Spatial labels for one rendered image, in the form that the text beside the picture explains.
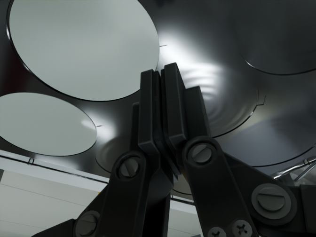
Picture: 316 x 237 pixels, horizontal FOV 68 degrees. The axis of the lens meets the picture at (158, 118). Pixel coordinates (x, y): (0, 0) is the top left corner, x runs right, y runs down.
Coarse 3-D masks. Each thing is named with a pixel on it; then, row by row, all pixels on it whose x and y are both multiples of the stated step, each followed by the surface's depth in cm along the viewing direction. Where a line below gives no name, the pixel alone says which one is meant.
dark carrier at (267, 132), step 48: (0, 0) 14; (144, 0) 14; (192, 0) 14; (240, 0) 14; (288, 0) 14; (0, 48) 16; (192, 48) 16; (240, 48) 17; (288, 48) 17; (240, 96) 20; (288, 96) 20; (0, 144) 25; (96, 144) 25; (240, 144) 26; (288, 144) 26
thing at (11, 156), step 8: (0, 152) 26; (8, 152) 26; (16, 160) 27; (24, 160) 27; (32, 160) 27; (40, 160) 28; (48, 168) 28; (56, 168) 29; (64, 168) 29; (80, 176) 30; (88, 176) 31; (96, 176) 31; (176, 200) 37; (184, 200) 38
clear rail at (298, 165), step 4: (312, 156) 28; (304, 160) 29; (308, 160) 29; (312, 160) 29; (296, 164) 30; (300, 164) 29; (304, 164) 29; (288, 168) 30; (292, 168) 30; (296, 168) 30; (276, 172) 32; (280, 172) 31; (284, 172) 31; (288, 172) 31; (272, 176) 32; (276, 176) 32; (280, 176) 32
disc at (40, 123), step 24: (0, 96) 20; (24, 96) 20; (48, 96) 20; (0, 120) 22; (24, 120) 22; (48, 120) 22; (72, 120) 22; (24, 144) 25; (48, 144) 25; (72, 144) 25
